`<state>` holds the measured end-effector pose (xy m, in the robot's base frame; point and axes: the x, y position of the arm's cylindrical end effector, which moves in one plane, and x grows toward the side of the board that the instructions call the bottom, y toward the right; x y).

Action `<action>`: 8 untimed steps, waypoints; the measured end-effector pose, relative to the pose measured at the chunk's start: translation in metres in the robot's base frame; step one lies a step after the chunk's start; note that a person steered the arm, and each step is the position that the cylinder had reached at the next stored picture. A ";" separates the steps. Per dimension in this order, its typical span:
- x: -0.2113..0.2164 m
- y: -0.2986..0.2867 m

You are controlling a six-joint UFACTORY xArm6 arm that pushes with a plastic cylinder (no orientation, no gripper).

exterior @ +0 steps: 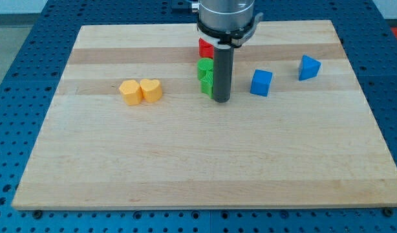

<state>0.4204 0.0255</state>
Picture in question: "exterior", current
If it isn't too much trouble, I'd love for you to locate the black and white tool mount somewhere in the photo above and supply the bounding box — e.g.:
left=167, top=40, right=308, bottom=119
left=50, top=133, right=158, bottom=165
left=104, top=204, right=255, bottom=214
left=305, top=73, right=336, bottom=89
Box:
left=197, top=12, right=264, bottom=49

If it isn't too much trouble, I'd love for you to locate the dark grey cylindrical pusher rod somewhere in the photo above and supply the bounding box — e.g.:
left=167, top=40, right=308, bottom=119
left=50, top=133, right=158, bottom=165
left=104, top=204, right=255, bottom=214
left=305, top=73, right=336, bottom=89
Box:
left=213, top=47, right=234, bottom=103

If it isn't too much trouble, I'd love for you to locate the blue cube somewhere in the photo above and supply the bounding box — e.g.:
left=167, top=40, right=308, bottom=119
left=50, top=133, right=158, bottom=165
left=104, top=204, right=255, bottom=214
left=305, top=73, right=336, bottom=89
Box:
left=250, top=69, right=273, bottom=96

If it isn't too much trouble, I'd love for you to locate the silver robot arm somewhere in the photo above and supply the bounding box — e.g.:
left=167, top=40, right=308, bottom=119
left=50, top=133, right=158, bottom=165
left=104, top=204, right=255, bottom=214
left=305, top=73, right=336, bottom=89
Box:
left=191, top=0, right=264, bottom=103

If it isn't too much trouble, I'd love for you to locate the red block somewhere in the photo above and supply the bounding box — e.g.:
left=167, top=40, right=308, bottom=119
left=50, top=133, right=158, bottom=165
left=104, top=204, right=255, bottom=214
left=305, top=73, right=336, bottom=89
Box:
left=198, top=38, right=214, bottom=59

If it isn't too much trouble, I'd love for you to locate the green round block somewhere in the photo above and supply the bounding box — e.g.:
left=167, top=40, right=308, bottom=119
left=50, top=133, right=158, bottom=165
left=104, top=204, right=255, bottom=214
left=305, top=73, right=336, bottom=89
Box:
left=197, top=58, right=213, bottom=80

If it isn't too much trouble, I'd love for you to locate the green star block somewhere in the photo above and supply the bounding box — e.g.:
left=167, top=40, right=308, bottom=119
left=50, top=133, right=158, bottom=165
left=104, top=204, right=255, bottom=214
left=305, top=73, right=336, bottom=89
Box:
left=200, top=71, right=213, bottom=99

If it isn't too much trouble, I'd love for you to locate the yellow heart block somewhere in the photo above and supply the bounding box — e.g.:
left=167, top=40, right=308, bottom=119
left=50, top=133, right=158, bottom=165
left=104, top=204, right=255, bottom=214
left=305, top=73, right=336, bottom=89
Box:
left=140, top=79, right=163, bottom=103

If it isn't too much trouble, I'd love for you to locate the blue triangular prism block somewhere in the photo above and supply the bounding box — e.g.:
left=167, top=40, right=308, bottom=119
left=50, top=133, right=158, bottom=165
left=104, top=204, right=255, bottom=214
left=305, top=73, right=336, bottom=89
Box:
left=299, top=55, right=321, bottom=81

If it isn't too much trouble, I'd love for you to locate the yellow hexagon block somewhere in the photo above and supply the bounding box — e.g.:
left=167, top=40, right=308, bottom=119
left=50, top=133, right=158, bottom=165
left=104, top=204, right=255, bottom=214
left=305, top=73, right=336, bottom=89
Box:
left=119, top=80, right=143, bottom=105

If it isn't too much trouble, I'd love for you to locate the wooden board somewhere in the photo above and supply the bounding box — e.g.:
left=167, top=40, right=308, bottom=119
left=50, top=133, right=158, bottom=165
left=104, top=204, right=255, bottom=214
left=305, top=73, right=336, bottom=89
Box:
left=12, top=20, right=397, bottom=210

